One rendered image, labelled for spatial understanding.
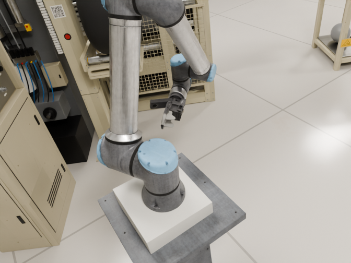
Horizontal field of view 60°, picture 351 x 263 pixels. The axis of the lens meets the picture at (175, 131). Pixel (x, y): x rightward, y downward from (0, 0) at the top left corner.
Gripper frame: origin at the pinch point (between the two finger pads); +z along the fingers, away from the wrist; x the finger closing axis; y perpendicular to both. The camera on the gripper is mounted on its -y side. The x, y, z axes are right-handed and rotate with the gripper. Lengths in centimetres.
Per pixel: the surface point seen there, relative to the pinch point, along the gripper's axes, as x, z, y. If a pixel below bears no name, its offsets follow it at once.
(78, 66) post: 28, -59, -75
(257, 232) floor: 71, 2, 68
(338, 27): 37, -233, 128
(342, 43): 36, -200, 127
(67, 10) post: -9, -63, -79
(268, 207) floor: 70, -18, 74
